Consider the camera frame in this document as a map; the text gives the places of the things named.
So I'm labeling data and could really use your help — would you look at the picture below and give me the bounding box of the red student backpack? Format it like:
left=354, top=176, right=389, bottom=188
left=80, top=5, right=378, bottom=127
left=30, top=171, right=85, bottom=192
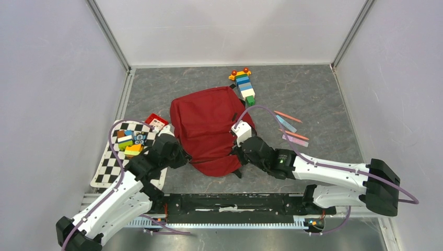
left=170, top=86, right=245, bottom=177

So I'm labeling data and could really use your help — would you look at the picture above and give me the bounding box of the light blue chalk stick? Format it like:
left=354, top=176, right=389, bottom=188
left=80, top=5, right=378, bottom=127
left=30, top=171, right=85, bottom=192
left=276, top=115, right=297, bottom=133

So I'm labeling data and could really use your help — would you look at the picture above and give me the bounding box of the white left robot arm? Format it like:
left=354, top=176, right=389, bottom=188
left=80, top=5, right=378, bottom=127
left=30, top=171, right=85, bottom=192
left=56, top=132, right=189, bottom=250

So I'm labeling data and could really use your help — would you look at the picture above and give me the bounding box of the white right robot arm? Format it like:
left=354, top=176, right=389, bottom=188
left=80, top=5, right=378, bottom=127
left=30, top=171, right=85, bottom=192
left=235, top=136, right=400, bottom=216

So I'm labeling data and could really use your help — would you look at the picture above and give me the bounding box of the colourful toy block train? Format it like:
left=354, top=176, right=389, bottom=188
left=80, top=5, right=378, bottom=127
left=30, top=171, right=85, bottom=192
left=116, top=130, right=147, bottom=159

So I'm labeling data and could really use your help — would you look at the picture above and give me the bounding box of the pink chalk stick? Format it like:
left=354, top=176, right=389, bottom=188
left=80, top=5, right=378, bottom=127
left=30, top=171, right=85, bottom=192
left=282, top=135, right=309, bottom=147

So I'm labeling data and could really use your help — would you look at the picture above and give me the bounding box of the colourful toy block tower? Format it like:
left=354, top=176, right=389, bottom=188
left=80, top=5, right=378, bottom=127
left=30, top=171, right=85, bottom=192
left=229, top=67, right=256, bottom=106

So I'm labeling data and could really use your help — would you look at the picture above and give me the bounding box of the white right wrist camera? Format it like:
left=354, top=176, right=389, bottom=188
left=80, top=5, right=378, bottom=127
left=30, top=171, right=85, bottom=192
left=231, top=120, right=252, bottom=147

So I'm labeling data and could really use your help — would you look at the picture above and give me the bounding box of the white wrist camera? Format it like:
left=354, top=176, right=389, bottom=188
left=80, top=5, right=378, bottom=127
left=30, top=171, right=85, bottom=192
left=157, top=124, right=174, bottom=136
left=231, top=120, right=252, bottom=147

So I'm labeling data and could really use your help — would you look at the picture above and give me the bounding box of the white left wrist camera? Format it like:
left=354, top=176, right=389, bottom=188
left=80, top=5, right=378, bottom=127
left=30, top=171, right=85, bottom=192
left=157, top=124, right=174, bottom=136

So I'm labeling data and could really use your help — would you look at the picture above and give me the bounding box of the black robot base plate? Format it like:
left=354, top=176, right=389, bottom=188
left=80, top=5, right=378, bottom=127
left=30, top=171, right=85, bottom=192
left=148, top=193, right=336, bottom=224

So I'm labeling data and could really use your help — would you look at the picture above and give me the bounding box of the aluminium toothed rail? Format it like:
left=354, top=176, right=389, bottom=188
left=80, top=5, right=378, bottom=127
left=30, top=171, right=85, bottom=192
left=125, top=217, right=308, bottom=230

